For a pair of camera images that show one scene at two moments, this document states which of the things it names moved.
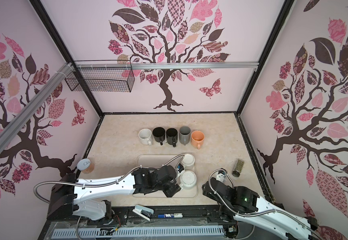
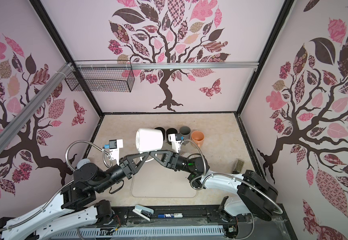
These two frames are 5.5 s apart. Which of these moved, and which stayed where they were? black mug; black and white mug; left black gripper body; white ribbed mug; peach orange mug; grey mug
Moved: left black gripper body; white ribbed mug
Stayed: black and white mug; black mug; grey mug; peach orange mug
